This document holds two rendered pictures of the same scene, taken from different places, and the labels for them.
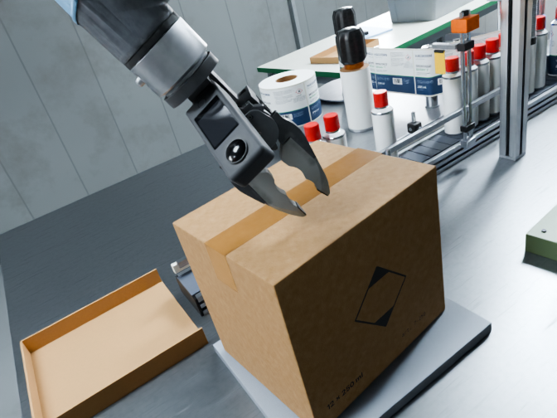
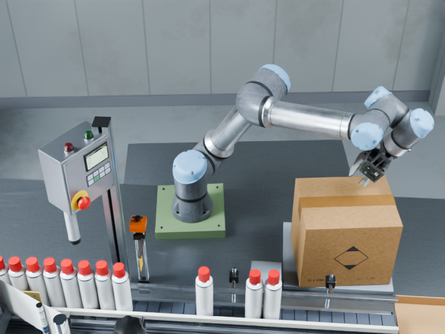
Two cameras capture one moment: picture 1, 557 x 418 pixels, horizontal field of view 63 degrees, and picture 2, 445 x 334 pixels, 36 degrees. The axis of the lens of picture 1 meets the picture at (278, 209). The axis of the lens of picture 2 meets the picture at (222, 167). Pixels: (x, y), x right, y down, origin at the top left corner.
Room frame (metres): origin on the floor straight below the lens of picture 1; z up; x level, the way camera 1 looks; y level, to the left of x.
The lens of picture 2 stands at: (2.16, 0.42, 2.60)
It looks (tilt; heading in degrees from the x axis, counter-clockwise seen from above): 40 degrees down; 210
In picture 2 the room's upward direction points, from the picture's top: straight up
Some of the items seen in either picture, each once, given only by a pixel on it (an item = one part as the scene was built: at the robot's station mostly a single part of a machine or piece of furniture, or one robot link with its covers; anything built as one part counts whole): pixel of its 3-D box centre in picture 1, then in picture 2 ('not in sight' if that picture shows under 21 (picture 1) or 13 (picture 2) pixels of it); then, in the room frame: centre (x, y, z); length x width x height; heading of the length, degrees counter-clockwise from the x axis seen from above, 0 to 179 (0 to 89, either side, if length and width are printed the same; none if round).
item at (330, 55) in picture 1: (344, 51); not in sight; (2.67, -0.61, 0.82); 0.34 x 0.24 x 0.04; 127
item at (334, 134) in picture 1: (337, 157); (253, 295); (0.95, -0.16, 0.98); 0.05 x 0.05 x 0.20
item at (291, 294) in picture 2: (383, 153); (220, 290); (0.96, -0.27, 0.96); 1.07 x 0.01 x 0.01; 116
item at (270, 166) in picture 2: not in sight; (240, 219); (0.52, -0.44, 0.81); 0.90 x 0.90 x 0.04; 32
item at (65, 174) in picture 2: not in sight; (78, 168); (1.09, -0.65, 1.38); 0.17 x 0.10 x 0.19; 171
